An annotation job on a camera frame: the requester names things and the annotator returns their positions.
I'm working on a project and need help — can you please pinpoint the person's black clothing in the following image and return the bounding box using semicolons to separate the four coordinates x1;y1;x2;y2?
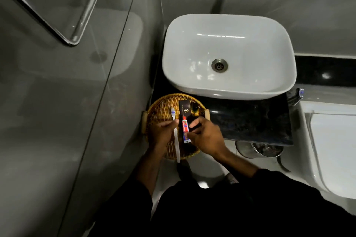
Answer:
88;168;356;237

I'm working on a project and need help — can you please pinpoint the small red toothpaste tube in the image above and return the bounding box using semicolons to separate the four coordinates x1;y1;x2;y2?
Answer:
182;116;192;144

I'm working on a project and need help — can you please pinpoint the white toilet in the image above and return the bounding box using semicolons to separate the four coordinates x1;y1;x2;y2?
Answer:
295;101;356;215

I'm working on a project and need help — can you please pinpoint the black paper box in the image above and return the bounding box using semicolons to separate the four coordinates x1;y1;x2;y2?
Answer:
179;99;193;123

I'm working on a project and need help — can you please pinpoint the chrome drain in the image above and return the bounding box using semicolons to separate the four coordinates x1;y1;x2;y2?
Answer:
211;59;228;73

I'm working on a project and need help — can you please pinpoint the chrome spray nozzle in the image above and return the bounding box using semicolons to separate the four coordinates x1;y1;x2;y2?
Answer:
286;88;305;107

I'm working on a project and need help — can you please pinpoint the glass shower partition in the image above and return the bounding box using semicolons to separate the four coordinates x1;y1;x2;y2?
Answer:
0;0;165;237

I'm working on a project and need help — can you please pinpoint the person's right hand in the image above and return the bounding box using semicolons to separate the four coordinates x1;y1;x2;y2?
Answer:
185;117;228;160

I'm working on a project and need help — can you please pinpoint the white ceramic basin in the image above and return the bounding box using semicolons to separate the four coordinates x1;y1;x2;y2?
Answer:
162;14;297;101

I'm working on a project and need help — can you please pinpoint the steel waste bin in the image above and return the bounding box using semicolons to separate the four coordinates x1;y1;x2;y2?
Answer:
235;141;291;173

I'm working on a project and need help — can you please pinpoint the white toothbrush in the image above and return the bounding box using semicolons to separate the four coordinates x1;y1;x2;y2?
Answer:
170;107;181;163

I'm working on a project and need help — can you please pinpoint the person's left hand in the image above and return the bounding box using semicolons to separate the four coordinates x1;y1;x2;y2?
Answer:
148;119;180;156

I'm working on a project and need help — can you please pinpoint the round woven wicker tray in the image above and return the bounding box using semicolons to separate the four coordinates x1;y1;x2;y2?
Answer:
141;93;210;161

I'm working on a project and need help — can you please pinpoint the person's right forearm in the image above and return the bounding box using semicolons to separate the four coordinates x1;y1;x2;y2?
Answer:
213;149;260;179

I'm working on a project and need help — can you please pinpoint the person's left forearm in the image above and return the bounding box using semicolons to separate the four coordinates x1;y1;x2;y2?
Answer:
133;148;167;197

